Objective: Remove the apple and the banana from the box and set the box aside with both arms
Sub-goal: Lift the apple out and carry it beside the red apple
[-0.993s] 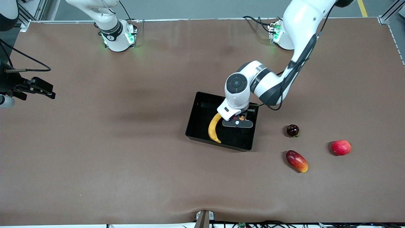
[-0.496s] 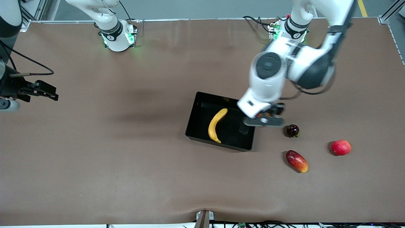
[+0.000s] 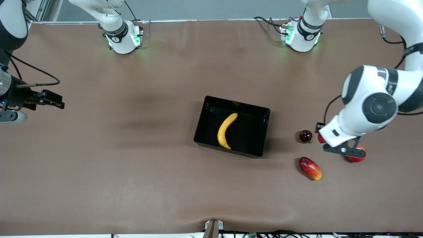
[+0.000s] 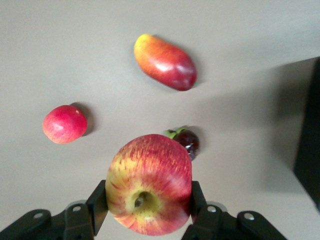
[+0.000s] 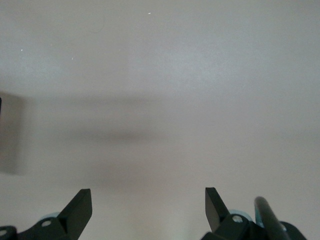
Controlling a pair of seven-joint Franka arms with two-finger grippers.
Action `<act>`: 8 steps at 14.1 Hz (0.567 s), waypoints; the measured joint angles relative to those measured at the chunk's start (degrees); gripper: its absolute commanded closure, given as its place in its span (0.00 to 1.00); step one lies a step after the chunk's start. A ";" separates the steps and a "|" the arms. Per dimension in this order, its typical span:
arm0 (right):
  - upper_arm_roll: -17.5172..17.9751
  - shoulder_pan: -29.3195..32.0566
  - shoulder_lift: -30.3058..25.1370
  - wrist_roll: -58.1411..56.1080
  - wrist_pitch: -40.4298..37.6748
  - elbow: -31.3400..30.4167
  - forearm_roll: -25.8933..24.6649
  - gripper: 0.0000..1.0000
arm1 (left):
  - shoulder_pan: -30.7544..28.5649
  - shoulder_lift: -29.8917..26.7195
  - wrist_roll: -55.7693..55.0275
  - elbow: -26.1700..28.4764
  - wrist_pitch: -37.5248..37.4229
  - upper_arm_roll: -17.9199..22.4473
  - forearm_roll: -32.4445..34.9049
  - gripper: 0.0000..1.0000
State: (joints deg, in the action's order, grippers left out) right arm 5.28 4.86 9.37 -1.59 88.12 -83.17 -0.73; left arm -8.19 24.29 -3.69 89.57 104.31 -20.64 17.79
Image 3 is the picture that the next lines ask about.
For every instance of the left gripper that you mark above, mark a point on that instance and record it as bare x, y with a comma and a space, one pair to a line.
317, 129

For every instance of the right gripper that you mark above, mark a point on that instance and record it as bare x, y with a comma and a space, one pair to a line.
19, 95

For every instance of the red yellow apple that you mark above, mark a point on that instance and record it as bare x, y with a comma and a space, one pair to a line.
321, 138

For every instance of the black plastic box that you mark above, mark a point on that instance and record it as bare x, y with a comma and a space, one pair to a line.
248, 132

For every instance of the yellow banana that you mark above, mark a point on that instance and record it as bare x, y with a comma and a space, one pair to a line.
223, 132

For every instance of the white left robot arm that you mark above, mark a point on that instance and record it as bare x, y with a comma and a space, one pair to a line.
366, 86

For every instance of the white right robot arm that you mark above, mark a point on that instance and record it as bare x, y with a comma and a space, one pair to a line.
124, 46

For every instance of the dark purple mangosteen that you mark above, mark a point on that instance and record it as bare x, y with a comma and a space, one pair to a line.
305, 135

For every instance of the red yellow mango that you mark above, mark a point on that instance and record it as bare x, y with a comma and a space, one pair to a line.
310, 168

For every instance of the red pomegranate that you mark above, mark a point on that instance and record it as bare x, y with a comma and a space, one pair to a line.
355, 159

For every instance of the small green circuit board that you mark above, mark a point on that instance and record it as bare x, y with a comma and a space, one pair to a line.
253, 235

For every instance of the brown table mat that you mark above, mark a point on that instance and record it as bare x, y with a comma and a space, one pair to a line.
132, 181

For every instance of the aluminium frame profile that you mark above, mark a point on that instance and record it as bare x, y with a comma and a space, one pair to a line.
43, 11

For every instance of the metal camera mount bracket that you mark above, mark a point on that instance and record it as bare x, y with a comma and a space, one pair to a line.
213, 229

